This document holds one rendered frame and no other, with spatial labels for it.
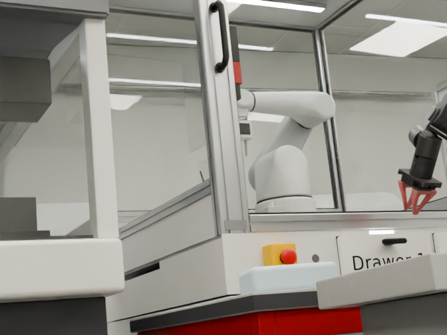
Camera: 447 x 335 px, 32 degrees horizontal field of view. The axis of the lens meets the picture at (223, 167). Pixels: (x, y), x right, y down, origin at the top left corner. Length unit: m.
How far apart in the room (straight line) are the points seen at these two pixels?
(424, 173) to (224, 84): 0.54
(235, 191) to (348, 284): 0.91
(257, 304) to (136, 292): 1.27
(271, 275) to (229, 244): 0.61
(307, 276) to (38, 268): 0.49
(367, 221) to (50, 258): 0.94
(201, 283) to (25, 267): 0.65
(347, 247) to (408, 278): 1.12
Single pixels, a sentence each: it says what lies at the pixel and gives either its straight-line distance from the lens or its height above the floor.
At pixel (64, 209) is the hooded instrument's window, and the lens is 1.50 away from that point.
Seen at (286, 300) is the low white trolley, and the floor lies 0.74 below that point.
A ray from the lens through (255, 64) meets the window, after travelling 2.06.
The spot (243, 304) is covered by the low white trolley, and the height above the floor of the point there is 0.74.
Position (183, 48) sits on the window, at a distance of 2.15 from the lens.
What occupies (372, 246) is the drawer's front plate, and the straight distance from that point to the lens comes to 2.06.
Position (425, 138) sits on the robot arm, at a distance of 1.98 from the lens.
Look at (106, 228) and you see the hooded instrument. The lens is 1.52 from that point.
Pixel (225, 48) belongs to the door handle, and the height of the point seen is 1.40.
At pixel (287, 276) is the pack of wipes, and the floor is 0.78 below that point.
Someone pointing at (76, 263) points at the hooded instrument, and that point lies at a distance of 1.47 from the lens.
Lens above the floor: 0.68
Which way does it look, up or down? 13 degrees up
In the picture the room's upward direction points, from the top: 6 degrees counter-clockwise
